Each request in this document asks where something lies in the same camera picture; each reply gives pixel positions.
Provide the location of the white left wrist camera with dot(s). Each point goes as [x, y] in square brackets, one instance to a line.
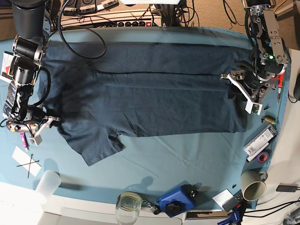
[255, 108]

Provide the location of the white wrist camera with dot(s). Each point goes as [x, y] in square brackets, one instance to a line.
[255, 108]
[36, 140]

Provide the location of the small yellow battery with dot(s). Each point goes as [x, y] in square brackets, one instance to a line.
[268, 119]

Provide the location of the orange screwdriver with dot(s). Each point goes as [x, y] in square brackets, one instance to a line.
[280, 85]

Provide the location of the teal table cloth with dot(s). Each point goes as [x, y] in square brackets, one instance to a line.
[150, 165]

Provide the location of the dark blue T-shirt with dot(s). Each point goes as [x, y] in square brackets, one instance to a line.
[142, 90]

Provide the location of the blue spring clamp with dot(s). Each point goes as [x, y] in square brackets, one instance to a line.
[234, 219]

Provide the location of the blue clamp device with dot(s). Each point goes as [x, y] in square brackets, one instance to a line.
[178, 200]

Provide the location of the black remote control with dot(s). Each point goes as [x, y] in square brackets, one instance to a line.
[233, 202]

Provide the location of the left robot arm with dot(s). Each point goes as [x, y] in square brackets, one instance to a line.
[268, 58]

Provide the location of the frosted plastic cup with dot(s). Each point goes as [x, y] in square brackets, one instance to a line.
[48, 184]

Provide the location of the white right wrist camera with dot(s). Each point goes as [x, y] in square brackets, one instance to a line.
[36, 140]

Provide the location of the pink glue tube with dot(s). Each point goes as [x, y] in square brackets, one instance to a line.
[24, 141]

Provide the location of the orange utility knife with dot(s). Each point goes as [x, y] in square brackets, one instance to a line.
[21, 128]

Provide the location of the purple tape roll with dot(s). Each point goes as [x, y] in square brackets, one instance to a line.
[262, 157]

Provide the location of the booklet with red cube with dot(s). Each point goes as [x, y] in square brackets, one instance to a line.
[5, 67]

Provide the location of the white business card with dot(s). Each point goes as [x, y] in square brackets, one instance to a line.
[223, 197]

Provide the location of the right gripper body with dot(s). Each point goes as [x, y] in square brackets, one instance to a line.
[35, 119]

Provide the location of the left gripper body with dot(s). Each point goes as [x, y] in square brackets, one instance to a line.
[249, 85]

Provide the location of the clear glass jar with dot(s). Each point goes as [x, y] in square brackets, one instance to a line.
[128, 208]

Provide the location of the white paper card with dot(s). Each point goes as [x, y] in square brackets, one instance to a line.
[26, 161]

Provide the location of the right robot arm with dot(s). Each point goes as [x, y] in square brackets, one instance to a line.
[21, 67]

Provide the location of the black power adapter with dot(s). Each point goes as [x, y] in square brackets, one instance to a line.
[287, 188]

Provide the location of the packaged marker set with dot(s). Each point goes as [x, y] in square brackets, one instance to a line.
[261, 141]

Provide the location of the silver padlock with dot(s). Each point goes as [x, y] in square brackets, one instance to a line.
[154, 208]

